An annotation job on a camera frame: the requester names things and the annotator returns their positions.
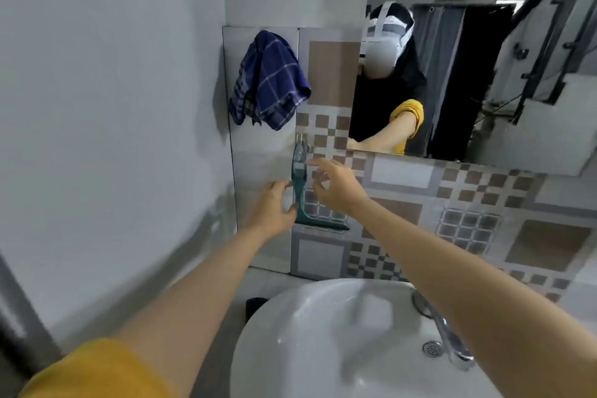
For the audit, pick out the person's left hand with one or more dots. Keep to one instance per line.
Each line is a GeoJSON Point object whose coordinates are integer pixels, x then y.
{"type": "Point", "coordinates": [273, 213]}

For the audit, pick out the person's right hand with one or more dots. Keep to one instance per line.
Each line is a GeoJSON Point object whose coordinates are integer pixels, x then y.
{"type": "Point", "coordinates": [340, 190]}

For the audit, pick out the teal squeegee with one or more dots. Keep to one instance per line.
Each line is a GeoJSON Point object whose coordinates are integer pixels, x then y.
{"type": "Point", "coordinates": [298, 178]}

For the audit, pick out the blue plaid cloth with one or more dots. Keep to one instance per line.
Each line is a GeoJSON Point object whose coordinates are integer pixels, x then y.
{"type": "Point", "coordinates": [273, 80]}

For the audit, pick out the person's left forearm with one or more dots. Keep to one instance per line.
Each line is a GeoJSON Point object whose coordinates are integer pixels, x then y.
{"type": "Point", "coordinates": [200, 299]}

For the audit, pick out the person's right forearm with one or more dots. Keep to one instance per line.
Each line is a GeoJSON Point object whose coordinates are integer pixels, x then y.
{"type": "Point", "coordinates": [489, 313]}

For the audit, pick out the white ceramic sink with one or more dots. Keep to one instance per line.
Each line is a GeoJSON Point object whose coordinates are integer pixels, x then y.
{"type": "Point", "coordinates": [326, 341]}

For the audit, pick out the chrome faucet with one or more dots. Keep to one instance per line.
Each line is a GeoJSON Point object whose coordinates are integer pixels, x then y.
{"type": "Point", "coordinates": [450, 341]}

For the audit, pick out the yellow sleeve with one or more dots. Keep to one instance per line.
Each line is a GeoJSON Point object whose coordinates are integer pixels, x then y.
{"type": "Point", "coordinates": [93, 372]}

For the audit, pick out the clear wall hook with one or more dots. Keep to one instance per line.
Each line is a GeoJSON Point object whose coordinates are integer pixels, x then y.
{"type": "Point", "coordinates": [303, 137]}

